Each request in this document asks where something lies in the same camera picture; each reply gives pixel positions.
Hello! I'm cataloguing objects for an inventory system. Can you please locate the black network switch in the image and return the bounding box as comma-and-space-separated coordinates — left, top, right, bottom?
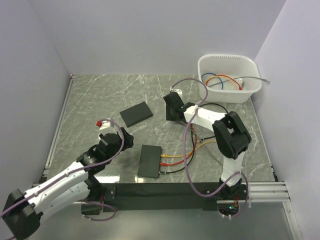
137, 144, 162, 179
119, 101, 153, 128

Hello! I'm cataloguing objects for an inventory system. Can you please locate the black ethernet cable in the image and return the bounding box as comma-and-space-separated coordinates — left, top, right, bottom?
159, 102, 230, 175

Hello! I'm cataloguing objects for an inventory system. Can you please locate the grey ethernet cable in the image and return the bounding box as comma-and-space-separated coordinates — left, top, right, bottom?
193, 132, 223, 166

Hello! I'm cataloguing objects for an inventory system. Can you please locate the yellow ethernet cable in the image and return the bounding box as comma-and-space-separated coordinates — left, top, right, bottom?
161, 139, 217, 158

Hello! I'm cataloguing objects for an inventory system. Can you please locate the red ethernet cable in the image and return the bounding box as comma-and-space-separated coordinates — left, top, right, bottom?
160, 123, 197, 167

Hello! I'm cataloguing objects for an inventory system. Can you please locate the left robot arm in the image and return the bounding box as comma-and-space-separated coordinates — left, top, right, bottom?
0, 127, 134, 240

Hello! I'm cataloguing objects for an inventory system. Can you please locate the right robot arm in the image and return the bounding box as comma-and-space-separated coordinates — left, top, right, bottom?
163, 91, 252, 200

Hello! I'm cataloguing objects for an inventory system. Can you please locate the white plastic bin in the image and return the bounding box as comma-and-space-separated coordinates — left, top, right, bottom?
197, 54, 265, 103

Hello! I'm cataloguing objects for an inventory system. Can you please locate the black base beam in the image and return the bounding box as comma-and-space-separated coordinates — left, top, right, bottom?
70, 182, 238, 216

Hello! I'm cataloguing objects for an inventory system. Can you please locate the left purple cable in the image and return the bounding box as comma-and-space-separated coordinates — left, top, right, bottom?
0, 118, 126, 240

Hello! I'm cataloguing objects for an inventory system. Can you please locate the purple cable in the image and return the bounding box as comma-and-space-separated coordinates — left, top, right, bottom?
171, 78, 251, 220
0, 118, 126, 240

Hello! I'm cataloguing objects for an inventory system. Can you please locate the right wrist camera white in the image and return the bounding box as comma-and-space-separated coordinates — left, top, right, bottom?
169, 87, 183, 98

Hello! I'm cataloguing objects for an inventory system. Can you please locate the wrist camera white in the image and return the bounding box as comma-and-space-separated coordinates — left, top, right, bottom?
96, 118, 114, 131
169, 87, 183, 98

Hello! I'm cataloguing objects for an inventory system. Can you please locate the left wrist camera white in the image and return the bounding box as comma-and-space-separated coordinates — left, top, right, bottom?
96, 118, 114, 131

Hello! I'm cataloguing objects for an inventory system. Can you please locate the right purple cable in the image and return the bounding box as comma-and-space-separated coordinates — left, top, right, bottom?
171, 78, 251, 220

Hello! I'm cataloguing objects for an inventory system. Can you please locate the blue cable in bin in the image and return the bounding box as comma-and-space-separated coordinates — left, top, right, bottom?
201, 72, 225, 90

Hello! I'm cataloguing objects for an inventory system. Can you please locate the orange cable in bin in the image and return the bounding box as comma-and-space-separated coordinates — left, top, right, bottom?
205, 74, 242, 90

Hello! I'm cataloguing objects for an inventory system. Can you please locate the red cable in bin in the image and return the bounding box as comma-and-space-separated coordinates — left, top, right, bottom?
217, 74, 244, 90

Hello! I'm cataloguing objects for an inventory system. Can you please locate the grey cable in bin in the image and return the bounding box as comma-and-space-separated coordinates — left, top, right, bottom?
208, 76, 271, 88

